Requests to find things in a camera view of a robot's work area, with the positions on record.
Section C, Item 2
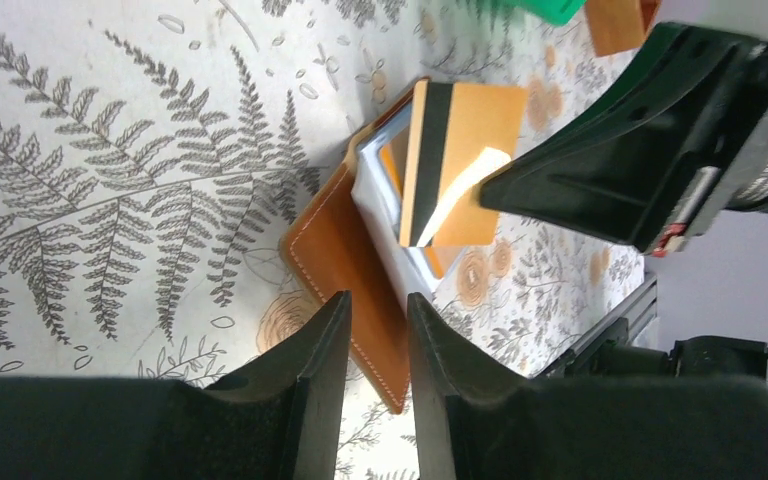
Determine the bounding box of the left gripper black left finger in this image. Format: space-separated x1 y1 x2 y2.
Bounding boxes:
0 291 352 479

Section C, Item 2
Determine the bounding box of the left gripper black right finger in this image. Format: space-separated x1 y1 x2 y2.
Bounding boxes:
407 293 768 479

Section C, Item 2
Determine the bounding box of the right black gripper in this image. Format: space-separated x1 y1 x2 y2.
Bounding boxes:
479 23 768 257

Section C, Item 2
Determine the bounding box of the yellow black credit card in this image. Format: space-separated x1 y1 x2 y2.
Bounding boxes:
398 79 529 247

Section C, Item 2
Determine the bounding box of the brown leather card holder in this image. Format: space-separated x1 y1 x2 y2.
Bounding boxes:
279 76 465 416

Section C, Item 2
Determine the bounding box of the orange gold credit card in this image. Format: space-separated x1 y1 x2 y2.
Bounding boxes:
377 126 466 281

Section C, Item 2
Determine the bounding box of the green plastic basket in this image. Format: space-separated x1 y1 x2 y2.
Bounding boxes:
472 0 586 26

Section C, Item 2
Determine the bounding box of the floral table mat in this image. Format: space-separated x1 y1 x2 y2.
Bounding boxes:
0 0 650 480

